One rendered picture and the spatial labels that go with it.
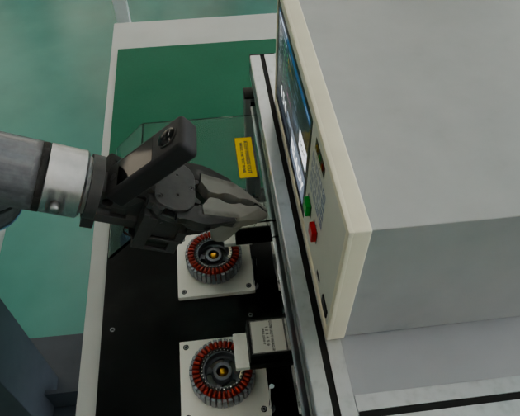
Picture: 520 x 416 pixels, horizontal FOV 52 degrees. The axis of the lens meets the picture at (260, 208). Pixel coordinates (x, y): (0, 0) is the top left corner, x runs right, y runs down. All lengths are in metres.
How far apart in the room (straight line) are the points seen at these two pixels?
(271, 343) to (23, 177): 0.45
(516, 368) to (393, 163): 0.28
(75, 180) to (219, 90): 1.00
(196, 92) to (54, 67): 1.66
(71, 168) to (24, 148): 0.05
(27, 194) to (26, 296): 1.56
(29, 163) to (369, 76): 0.37
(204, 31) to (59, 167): 1.25
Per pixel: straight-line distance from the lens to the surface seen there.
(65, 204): 0.58
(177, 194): 0.60
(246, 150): 0.89
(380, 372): 0.63
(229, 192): 0.64
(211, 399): 0.93
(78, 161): 0.58
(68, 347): 1.95
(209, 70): 1.61
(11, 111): 2.89
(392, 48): 0.68
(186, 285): 1.07
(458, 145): 0.57
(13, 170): 0.57
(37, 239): 2.27
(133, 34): 1.80
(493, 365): 0.67
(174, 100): 1.51
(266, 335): 0.85
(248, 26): 1.80
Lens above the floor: 1.69
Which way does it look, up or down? 50 degrees down
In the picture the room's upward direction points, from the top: straight up
